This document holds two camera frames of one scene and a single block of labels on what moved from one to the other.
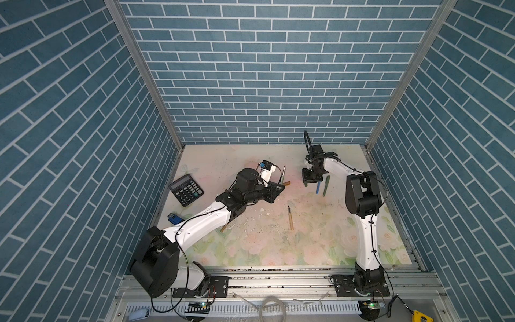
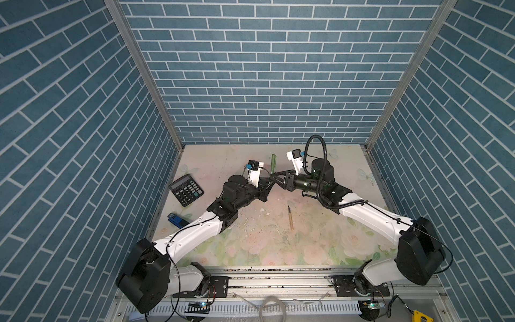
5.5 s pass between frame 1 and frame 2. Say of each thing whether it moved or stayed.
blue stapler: stayed
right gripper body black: moved
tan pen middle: stayed
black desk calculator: stayed
